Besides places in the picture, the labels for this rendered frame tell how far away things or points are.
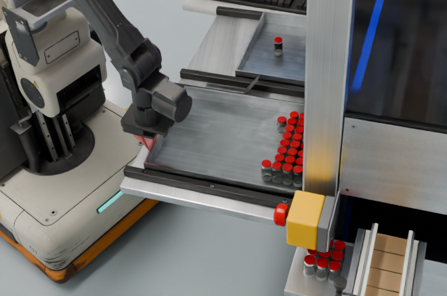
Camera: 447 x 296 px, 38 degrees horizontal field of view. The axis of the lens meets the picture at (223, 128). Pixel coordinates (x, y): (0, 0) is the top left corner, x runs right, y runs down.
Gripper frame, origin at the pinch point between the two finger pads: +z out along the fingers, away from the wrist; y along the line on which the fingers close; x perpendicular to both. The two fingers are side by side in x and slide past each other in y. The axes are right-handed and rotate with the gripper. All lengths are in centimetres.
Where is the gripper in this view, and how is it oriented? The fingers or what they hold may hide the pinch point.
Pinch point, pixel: (151, 146)
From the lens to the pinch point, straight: 143.1
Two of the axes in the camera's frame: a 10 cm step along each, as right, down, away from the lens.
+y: 9.5, 2.4, -2.2
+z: -0.1, 6.9, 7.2
